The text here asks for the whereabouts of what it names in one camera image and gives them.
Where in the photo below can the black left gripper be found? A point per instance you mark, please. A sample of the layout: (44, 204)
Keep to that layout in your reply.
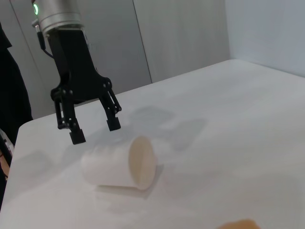
(74, 71)

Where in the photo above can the white paper cup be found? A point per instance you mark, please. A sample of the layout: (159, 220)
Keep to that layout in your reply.
(107, 167)

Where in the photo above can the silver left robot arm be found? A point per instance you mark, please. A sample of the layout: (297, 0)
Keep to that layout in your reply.
(59, 14)

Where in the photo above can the brown water stain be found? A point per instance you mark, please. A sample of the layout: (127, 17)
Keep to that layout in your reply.
(240, 221)

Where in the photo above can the person in dark clothing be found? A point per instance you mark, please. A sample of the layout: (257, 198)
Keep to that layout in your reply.
(12, 95)

